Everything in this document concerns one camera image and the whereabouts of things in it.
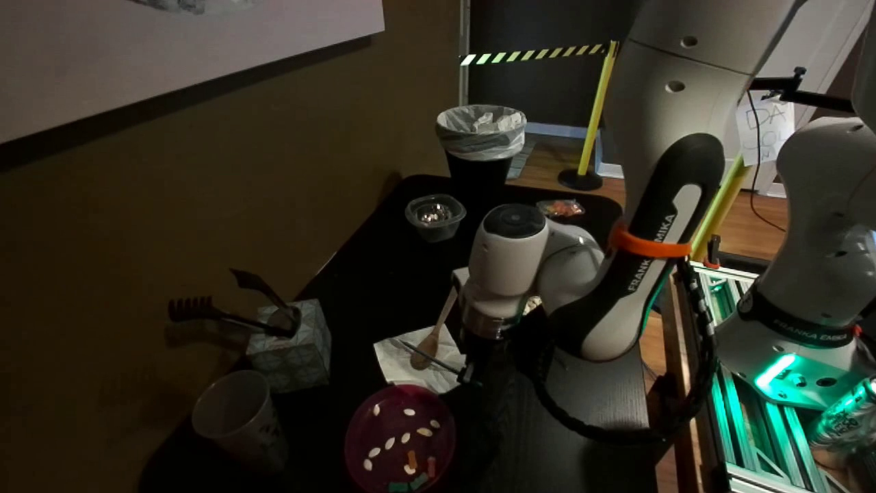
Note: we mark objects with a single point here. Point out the pink plate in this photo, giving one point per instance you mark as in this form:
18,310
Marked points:
390,418

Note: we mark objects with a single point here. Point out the clear plastic container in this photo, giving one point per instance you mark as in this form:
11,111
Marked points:
435,216

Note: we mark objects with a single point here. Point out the wooden spoon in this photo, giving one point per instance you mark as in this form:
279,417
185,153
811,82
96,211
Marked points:
430,342

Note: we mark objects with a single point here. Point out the camera on mount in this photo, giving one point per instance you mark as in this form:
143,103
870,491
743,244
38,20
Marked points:
787,87

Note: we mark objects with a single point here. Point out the yellow black striped barrier tape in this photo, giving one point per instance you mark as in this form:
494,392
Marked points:
534,54

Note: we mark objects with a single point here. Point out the orange candy piece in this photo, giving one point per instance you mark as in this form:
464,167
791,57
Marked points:
412,460

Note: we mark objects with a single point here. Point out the candy packet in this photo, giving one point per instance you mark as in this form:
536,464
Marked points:
560,208

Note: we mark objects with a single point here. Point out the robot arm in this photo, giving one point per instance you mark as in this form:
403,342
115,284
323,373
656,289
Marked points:
674,103

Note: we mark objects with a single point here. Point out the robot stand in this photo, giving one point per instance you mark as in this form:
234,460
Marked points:
753,438

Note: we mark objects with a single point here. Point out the yellow stanchion post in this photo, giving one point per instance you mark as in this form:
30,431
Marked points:
718,205
594,116

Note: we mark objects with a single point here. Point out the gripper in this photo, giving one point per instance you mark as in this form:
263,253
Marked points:
487,352

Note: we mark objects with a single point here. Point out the drink can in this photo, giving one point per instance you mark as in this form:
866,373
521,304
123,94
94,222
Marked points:
845,424

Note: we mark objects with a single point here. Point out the white wall board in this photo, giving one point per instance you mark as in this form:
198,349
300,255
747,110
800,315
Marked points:
171,48

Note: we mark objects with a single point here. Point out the black slotted spatula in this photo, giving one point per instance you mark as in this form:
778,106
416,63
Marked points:
198,311

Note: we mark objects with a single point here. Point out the white paper napkin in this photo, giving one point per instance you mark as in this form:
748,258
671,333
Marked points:
393,359

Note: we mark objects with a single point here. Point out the patterned tissue box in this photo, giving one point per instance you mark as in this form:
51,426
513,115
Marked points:
291,356

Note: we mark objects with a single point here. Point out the white paper sign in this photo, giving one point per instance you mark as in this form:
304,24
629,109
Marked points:
765,130

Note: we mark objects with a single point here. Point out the black straw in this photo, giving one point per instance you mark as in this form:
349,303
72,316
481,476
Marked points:
431,357

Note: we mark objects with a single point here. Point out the black trash bin with bag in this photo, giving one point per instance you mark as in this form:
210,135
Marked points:
481,137

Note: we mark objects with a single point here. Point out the white paper cup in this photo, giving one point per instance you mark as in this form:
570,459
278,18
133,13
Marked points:
236,418

